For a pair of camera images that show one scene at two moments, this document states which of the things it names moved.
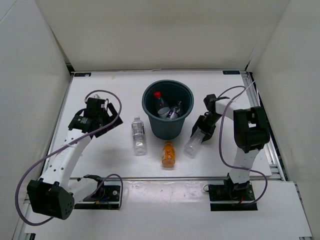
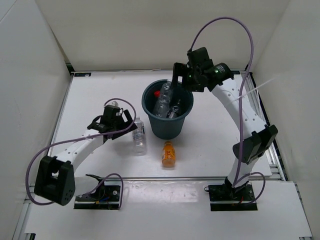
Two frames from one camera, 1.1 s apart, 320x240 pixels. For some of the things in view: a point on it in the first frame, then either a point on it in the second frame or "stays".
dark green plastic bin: x=172 y=91 stays
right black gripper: x=199 y=123 → x=182 y=70
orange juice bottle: x=168 y=154 stays
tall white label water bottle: x=138 y=133 stays
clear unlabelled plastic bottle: x=192 y=147 → x=161 y=105
